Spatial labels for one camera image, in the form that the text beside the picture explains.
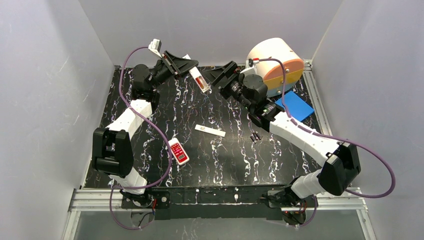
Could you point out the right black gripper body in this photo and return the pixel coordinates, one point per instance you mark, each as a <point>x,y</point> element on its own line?
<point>230,81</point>

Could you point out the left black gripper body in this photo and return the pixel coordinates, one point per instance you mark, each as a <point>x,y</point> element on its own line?
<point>170,64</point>

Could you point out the white cylindrical drum box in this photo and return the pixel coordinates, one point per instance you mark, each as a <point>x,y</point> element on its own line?
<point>281,67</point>

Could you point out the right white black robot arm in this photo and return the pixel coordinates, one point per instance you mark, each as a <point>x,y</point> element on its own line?
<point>338,159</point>

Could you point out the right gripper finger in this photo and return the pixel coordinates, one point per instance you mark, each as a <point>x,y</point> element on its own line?
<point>227,70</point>
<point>223,85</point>

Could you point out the blue square plate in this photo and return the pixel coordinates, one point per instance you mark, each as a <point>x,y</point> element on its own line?
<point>298,108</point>

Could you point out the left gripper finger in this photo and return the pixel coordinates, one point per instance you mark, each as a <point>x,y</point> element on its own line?
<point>173,61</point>
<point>182,71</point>

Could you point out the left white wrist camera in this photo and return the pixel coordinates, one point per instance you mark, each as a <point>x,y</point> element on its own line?
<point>155,47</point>

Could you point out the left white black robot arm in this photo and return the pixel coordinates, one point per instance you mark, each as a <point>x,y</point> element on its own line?
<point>112,152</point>

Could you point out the white remote battery cover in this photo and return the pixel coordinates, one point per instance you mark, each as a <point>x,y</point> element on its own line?
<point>208,130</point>

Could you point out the red orange battery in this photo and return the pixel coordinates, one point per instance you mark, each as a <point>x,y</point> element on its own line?
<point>199,82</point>

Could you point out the red white remote control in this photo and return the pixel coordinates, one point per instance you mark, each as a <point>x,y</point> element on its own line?
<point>180,155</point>

